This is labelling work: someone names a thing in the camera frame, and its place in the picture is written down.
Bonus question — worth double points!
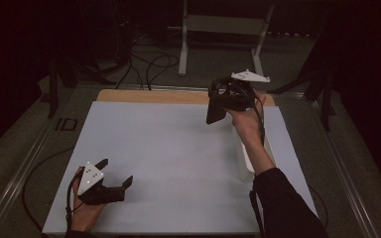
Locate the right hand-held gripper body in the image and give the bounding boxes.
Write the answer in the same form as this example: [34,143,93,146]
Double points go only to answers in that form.
[223,68,272,112]

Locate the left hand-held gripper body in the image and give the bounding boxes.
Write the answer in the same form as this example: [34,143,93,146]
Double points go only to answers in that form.
[76,161,127,206]

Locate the black phone case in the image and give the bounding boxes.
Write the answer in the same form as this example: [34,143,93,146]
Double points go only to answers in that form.
[205,76,233,126]

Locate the white plastic bin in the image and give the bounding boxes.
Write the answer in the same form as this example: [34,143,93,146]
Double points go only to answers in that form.
[231,108,278,183]

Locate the person's right hand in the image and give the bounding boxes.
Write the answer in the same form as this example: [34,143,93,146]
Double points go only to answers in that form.
[227,90,268,147]

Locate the person's left hand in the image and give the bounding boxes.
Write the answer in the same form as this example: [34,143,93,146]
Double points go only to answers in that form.
[69,166,107,233]

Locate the white table mat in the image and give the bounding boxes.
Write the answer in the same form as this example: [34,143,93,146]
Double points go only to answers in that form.
[42,100,318,236]

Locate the white metal stand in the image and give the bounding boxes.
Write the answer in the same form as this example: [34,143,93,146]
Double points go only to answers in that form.
[167,0,276,82]

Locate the black stand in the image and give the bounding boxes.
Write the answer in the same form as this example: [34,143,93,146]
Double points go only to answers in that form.
[267,33,337,132]
[47,49,117,120]

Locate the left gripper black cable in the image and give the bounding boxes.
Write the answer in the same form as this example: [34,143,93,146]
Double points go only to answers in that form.
[21,147,84,238]

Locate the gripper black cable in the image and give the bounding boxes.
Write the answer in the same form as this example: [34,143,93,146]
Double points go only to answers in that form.
[21,147,84,238]
[248,95,329,238]

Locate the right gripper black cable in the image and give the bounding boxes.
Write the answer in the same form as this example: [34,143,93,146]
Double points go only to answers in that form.
[248,95,329,238]

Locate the black floor cables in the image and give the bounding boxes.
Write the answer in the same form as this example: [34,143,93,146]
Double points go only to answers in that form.
[114,31,182,92]

